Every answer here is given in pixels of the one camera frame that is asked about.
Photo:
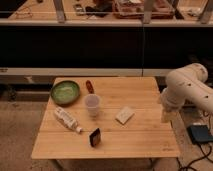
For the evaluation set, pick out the black power box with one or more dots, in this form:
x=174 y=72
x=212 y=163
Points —
x=199 y=134

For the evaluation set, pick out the translucent ceramic cup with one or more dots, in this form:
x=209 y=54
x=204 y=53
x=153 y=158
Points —
x=92 y=104

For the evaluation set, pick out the green bowl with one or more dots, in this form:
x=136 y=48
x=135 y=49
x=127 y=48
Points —
x=65 y=92

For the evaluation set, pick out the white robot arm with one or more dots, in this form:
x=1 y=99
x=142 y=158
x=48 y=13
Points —
x=186 y=83

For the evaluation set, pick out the white sponge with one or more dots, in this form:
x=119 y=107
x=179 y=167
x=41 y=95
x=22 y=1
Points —
x=124 y=115

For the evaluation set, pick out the wooden folding table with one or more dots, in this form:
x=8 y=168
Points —
x=144 y=135

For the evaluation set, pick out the brown tray with clutter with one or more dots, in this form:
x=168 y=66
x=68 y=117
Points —
x=135 y=9

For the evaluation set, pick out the white plastic bottle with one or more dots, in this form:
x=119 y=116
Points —
x=67 y=120

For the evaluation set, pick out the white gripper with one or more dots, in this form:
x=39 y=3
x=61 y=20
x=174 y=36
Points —
x=168 y=114

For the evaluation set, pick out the black rectangular block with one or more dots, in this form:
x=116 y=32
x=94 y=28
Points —
x=95 y=137

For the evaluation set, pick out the red brown small object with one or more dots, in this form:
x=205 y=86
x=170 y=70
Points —
x=89 y=87

